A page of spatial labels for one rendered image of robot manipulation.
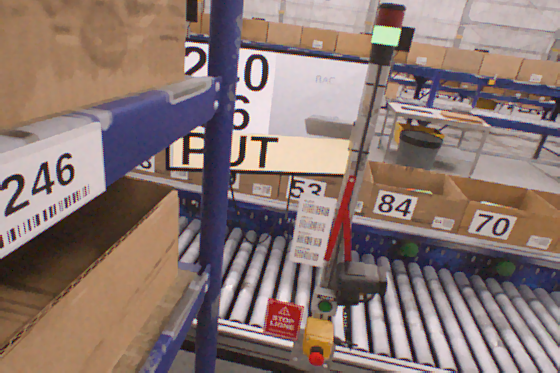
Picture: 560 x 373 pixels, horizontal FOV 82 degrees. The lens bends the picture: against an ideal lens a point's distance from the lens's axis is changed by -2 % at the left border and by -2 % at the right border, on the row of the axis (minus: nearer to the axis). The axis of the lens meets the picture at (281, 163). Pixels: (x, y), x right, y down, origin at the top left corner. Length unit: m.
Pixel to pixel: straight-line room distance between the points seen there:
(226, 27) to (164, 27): 0.06
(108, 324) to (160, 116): 0.15
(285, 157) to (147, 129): 0.65
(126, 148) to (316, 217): 0.66
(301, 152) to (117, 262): 0.63
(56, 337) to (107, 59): 0.15
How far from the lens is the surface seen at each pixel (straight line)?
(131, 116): 0.17
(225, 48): 0.29
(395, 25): 0.69
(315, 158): 0.83
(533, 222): 1.69
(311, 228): 0.81
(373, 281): 0.83
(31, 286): 0.38
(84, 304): 0.24
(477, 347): 1.34
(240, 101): 0.76
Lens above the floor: 1.58
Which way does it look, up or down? 22 degrees down
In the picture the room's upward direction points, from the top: 8 degrees clockwise
